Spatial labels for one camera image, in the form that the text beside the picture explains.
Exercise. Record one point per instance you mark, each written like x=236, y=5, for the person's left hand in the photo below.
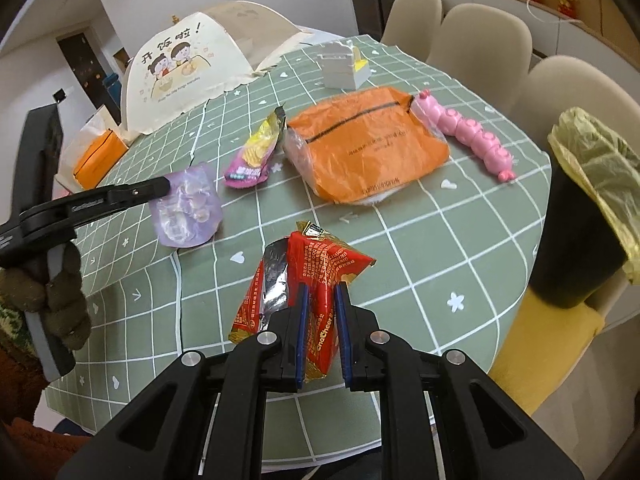
x=70, y=310

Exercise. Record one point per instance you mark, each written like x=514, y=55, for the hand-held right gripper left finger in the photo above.
x=301, y=330

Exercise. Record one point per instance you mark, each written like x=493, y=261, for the dark red cloth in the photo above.
x=30, y=440

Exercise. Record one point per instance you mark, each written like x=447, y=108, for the orange tissue pack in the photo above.
x=370, y=145

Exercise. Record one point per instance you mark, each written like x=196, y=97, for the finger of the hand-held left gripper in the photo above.
x=115, y=197

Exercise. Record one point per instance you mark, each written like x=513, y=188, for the red gold figurine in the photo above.
x=566, y=2

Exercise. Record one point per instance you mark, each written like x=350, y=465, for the pink wrapped snack stick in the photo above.
x=470, y=132

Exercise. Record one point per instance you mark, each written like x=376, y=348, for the white plastic bag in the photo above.
x=100, y=120

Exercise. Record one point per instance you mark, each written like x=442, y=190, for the green checked tablecloth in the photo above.
x=425, y=240

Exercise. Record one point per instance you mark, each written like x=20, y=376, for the white plastic box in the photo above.
x=340, y=67

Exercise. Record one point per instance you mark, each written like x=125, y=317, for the beige chairs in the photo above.
x=590, y=40

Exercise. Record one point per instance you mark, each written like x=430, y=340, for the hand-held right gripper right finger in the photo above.
x=342, y=330

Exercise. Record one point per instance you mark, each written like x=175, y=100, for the red snack wrapper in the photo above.
x=320, y=270

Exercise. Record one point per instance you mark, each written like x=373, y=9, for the orange tissue box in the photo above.
x=97, y=157

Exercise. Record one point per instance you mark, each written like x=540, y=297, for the pink yellow chips packet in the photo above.
x=252, y=160

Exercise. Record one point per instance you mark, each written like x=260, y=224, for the cream printed food cover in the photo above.
x=180, y=80

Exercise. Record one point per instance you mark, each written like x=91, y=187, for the beige chair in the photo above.
x=560, y=90
x=415, y=15
x=480, y=40

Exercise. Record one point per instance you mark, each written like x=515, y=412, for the purple transparent packet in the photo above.
x=185, y=210

